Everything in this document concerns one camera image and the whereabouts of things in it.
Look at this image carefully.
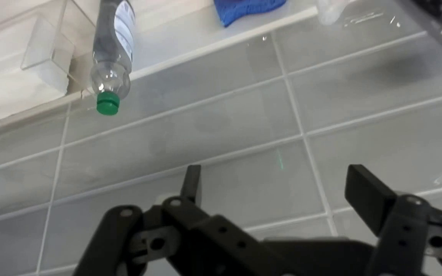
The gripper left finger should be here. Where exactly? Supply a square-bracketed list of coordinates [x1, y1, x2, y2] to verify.
[73, 165, 273, 276]

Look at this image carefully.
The blue cloth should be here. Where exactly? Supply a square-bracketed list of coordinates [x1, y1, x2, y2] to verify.
[213, 0, 287, 28]

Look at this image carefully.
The clear plastic holder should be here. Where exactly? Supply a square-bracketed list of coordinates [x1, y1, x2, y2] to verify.
[20, 0, 96, 95]

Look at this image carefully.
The clear bottle with green cap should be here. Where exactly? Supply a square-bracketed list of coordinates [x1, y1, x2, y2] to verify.
[90, 0, 136, 116]

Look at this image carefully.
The clear plastic container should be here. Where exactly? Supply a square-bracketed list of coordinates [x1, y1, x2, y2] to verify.
[315, 0, 350, 26]

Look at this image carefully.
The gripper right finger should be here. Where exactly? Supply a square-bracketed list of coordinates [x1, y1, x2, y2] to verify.
[345, 164, 442, 276]

